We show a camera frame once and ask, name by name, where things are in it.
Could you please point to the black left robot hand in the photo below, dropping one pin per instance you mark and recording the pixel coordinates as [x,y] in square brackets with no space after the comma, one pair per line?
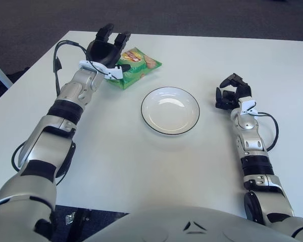
[101,51]

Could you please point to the green chips snack bag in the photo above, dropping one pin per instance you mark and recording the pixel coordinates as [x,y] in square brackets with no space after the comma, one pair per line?
[139,68]

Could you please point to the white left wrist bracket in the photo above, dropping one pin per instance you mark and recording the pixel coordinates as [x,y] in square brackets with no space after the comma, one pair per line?
[114,74]

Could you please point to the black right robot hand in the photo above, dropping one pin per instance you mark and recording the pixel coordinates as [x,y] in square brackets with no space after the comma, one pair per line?
[243,88]

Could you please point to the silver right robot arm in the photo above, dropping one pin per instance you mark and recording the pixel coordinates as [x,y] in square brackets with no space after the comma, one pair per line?
[247,124]

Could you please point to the white plate black rim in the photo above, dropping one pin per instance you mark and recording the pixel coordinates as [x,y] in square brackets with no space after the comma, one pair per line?
[170,112]

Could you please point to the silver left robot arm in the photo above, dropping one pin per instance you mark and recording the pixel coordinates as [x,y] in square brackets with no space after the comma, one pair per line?
[73,88]

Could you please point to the white table leg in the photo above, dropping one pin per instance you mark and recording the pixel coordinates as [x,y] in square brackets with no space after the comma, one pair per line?
[0,73]

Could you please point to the black robot waist hardware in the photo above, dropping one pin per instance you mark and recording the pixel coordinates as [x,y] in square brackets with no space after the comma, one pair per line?
[83,219]

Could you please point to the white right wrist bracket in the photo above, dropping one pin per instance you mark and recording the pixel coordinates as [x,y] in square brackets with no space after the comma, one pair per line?
[246,103]

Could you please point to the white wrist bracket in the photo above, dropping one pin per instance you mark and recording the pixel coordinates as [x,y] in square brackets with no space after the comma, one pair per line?
[246,103]
[114,74]

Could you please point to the grey robot torso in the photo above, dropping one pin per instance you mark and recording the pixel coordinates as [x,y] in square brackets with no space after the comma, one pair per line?
[166,224]

